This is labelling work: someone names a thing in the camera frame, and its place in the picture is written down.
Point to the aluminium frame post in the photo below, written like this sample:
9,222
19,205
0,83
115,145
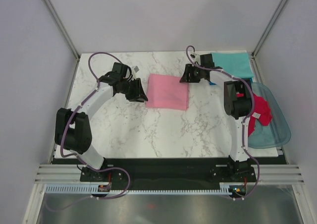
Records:
274,18
60,26

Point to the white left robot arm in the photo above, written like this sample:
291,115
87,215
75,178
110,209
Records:
72,128

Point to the white slotted cable duct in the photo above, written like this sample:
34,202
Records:
98,189

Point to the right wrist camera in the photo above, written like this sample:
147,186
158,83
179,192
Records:
195,57

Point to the red t shirt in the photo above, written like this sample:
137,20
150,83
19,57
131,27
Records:
262,113

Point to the clear blue plastic bin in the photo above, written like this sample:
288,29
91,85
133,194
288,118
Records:
278,124

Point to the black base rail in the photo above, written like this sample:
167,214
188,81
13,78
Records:
167,174

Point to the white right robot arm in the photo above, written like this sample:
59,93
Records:
238,101

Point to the pink t shirt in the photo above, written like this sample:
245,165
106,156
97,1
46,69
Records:
166,92

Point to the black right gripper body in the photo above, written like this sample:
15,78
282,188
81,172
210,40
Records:
194,72

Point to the left aluminium frame post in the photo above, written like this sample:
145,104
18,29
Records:
60,26

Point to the folded teal t shirt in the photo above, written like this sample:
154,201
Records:
236,64

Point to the teal cloth in bin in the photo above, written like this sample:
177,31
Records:
262,137

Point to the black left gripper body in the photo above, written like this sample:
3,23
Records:
131,88

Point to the right aluminium frame post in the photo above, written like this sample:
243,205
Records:
274,18

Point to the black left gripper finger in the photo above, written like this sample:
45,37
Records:
140,90
138,99

